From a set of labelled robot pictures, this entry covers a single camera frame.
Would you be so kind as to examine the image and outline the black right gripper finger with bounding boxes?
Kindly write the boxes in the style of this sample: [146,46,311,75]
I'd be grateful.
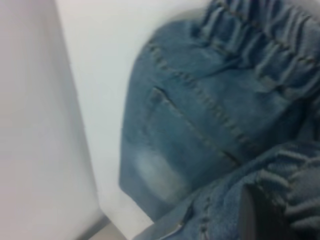
[237,185,286,240]

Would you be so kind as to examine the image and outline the blue denim printed shorts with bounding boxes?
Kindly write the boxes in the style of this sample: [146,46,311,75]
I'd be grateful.
[118,0,320,240]

